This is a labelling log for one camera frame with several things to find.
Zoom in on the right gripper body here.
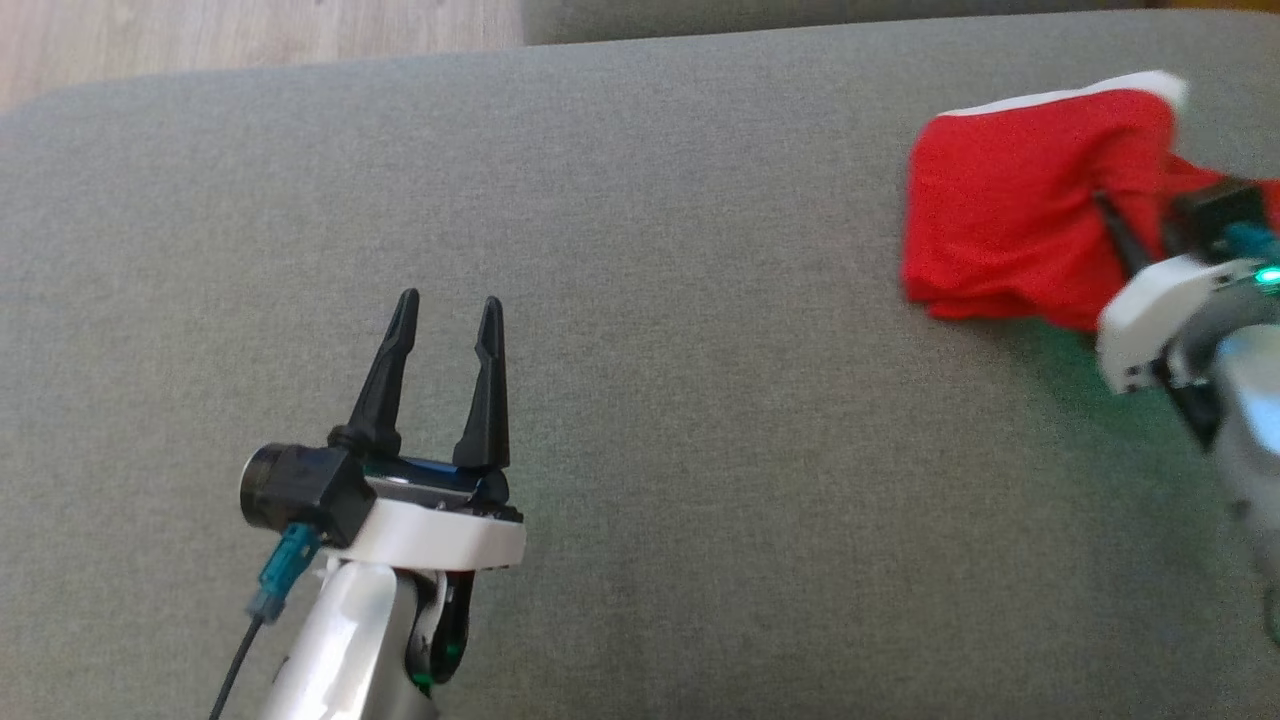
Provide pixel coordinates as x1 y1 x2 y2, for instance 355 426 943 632
1095 255 1266 394

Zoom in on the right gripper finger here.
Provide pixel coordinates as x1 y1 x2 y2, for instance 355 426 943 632
1092 190 1156 279

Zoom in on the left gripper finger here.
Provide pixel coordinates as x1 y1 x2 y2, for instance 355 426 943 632
328 288 421 461
452 296 511 473

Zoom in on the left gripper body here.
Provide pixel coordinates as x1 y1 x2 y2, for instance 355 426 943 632
325 457 528 573

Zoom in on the red and white jersey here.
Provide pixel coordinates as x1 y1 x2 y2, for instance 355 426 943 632
900 70 1280 333

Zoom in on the large grey sofa seat cushion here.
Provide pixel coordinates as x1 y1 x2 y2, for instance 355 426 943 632
0 8 1280 720

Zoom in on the left arm cable teal plug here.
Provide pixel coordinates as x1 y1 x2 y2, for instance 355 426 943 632
208 522 323 720

